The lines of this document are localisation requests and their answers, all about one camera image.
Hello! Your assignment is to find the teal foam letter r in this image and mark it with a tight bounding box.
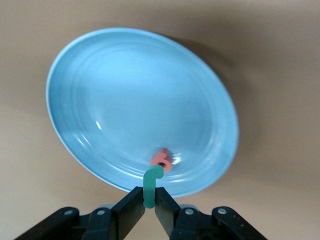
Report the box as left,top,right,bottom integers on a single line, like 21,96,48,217
143,164,165,209

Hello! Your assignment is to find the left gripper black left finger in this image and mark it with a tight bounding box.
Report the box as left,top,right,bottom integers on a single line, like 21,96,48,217
84,186,146,240

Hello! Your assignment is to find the blue plate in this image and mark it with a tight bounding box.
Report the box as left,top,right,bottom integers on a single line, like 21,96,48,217
46,27,240,198

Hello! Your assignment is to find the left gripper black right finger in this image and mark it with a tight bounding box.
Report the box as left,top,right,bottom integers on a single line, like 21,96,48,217
154,186,213,240

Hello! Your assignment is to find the pink foam letter b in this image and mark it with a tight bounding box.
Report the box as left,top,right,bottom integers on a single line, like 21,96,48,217
149,147,173,173

